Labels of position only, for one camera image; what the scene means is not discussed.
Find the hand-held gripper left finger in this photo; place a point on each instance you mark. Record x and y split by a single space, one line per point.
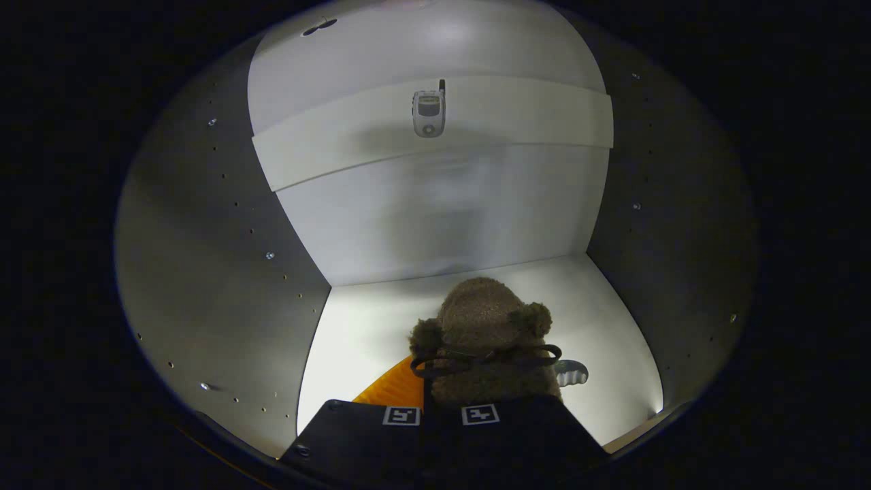
354 442

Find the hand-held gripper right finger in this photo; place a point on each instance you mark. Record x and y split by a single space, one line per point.
517 435

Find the brown plush shoe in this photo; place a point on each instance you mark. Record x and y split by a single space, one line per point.
480 313

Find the dark grey shoe cabinet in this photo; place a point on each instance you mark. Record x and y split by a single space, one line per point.
204 238

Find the small silver ribbed object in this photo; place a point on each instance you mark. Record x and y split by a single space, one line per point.
573 372

